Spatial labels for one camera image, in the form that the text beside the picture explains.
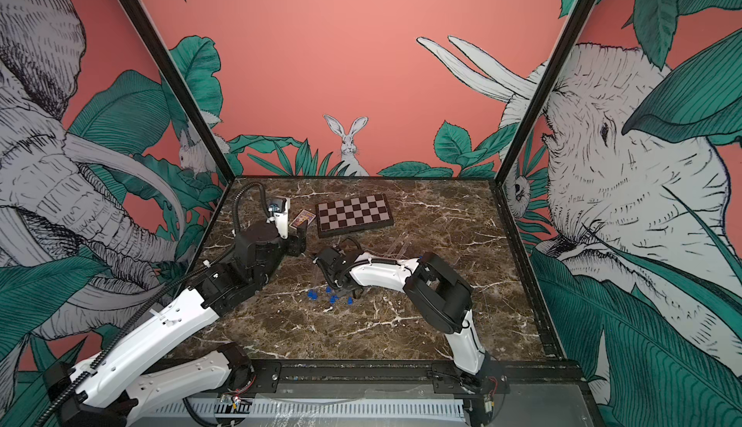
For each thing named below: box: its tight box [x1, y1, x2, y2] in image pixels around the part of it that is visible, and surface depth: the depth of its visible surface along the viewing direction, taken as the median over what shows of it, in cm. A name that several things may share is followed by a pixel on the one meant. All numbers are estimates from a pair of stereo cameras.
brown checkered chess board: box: [314, 193, 395, 239], surface depth 107 cm
